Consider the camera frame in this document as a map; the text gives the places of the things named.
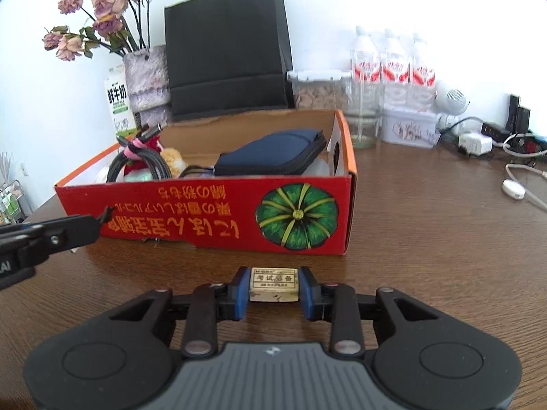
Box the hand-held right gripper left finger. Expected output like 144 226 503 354
109 267 251 358

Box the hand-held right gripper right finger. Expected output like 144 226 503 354
298 266 434 357

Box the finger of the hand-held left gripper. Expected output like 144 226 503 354
0 215 102 261

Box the beige eraser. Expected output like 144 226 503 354
249 267 300 304

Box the red cardboard box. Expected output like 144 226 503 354
54 109 357 257

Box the red artificial rose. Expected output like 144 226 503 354
130 137 165 165

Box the black cable pink tie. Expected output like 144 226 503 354
106 123 174 182

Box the yellow plush toy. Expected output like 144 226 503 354
160 147 189 179

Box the white plastic packet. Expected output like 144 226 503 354
305 156 334 177

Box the navy zip pouch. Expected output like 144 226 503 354
213 129 328 177

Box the clear seed container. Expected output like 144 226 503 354
286 69 350 111

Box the white green milk carton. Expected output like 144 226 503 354
104 64 138 137

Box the clear glass cup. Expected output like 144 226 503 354
345 78 382 150

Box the grey textured vase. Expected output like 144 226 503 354
123 45 169 126

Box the white floral tin box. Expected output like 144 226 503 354
379 105 442 149

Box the white charger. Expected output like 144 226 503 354
458 132 493 157

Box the dried rose bouquet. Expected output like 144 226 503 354
42 0 153 61

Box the red label water bottle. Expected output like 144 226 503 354
380 29 412 105
409 33 437 109
349 26 382 95

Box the black paper bag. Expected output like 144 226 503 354
164 0 295 122

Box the white round speaker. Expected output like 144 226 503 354
435 89 468 131

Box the black power adapter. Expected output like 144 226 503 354
481 122 512 142

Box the metal wire rack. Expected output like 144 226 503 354
0 151 32 225

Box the black charger cable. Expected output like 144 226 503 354
440 117 485 154

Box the white round cable switch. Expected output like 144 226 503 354
501 179 526 201

